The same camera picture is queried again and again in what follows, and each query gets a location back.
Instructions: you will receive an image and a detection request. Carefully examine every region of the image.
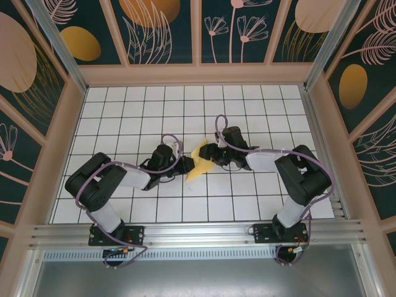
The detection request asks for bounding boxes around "yellow cloth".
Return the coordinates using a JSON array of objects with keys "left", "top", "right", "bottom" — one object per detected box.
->
[{"left": 185, "top": 138, "right": 217, "bottom": 183}]

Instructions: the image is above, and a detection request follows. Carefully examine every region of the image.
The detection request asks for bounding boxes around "grey metal shelf panel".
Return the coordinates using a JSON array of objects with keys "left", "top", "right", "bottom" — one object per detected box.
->
[{"left": 27, "top": 247, "right": 382, "bottom": 297}]

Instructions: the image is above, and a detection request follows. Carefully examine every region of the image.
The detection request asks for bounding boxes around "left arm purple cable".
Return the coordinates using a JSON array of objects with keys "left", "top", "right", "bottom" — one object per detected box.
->
[{"left": 75, "top": 134, "right": 183, "bottom": 270}]

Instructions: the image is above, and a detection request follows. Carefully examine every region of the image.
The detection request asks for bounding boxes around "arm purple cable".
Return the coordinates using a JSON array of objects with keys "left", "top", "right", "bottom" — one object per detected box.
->
[
  {"left": 75, "top": 134, "right": 183, "bottom": 270},
  {"left": 215, "top": 114, "right": 337, "bottom": 267}
]

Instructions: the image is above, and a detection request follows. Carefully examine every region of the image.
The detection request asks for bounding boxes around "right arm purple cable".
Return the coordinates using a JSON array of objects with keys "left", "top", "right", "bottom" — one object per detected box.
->
[{"left": 215, "top": 114, "right": 337, "bottom": 267}]

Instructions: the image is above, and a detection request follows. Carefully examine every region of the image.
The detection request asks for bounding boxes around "long aluminium mounting rail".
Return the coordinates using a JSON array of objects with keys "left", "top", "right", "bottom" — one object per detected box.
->
[{"left": 29, "top": 218, "right": 371, "bottom": 249}]

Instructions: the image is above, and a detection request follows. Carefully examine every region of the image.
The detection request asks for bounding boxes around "aluminium side rail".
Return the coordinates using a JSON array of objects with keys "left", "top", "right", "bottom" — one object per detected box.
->
[{"left": 299, "top": 85, "right": 347, "bottom": 220}]

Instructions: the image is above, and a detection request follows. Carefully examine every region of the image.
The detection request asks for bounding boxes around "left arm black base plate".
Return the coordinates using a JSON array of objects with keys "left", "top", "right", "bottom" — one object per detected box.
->
[{"left": 88, "top": 225, "right": 145, "bottom": 247}]

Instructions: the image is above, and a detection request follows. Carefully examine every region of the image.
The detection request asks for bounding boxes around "slotted grey cable duct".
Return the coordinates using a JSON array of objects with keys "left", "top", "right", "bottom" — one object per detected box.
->
[{"left": 43, "top": 249, "right": 279, "bottom": 261}]

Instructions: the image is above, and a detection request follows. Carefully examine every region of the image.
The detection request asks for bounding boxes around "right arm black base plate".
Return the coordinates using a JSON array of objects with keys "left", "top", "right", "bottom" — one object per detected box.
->
[{"left": 252, "top": 223, "right": 310, "bottom": 244}]

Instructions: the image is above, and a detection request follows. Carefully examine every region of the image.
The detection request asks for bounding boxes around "aluminium frame post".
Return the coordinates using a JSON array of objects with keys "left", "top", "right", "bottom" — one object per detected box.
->
[
  {"left": 24, "top": 0, "right": 88, "bottom": 93},
  {"left": 304, "top": 0, "right": 362, "bottom": 91}
]

